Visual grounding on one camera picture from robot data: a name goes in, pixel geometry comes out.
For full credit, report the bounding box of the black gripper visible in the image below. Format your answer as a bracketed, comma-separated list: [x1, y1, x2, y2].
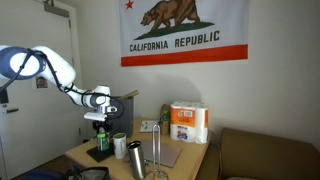
[92, 119, 113, 136]

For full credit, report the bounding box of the clear bottle with green label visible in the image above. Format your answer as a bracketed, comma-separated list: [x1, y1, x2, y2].
[96, 131, 111, 152]

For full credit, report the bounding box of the grey plastic bin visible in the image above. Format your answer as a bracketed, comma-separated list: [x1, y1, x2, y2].
[108, 96, 135, 138]

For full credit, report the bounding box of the white mug with green logo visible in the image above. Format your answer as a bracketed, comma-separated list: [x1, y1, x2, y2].
[112, 132, 128, 160]

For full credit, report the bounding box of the black mat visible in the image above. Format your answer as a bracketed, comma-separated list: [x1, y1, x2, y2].
[86, 145, 116, 163]

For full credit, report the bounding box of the black and blue backpack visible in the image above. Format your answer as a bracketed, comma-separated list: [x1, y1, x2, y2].
[64, 166, 112, 180]

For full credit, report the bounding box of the stainless steel tumbler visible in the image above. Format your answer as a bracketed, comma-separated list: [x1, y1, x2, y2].
[126, 140, 148, 180]

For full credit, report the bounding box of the metal paper towel holder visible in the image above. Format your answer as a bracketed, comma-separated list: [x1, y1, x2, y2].
[146, 124, 169, 180]

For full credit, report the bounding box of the silver laptop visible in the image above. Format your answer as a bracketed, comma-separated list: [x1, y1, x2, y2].
[139, 139, 183, 169]

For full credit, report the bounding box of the white door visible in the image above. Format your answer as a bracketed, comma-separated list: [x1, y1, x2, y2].
[0, 0, 83, 180]

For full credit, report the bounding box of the small door sticker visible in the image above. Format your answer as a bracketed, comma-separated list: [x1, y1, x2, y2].
[35, 76, 49, 89]

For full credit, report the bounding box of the orange white paper towel pack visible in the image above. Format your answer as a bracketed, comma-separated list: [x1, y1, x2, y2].
[169, 100, 210, 145]

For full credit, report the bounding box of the California Republic flag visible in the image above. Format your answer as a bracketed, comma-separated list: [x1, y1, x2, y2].
[115, 0, 251, 68]

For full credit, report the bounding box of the grey door closer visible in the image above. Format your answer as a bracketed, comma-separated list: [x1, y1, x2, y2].
[43, 0, 71, 18]

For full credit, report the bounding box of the brown couch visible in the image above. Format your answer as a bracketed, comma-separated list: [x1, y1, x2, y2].
[218, 127, 320, 180]

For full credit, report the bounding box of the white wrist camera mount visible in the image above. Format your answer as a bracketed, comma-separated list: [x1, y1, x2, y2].
[83, 111, 109, 122]

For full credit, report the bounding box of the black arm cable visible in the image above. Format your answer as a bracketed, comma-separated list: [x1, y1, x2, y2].
[0, 48, 125, 118]

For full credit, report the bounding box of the metal door handle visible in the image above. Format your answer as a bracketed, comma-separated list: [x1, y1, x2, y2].
[1, 105, 20, 115]

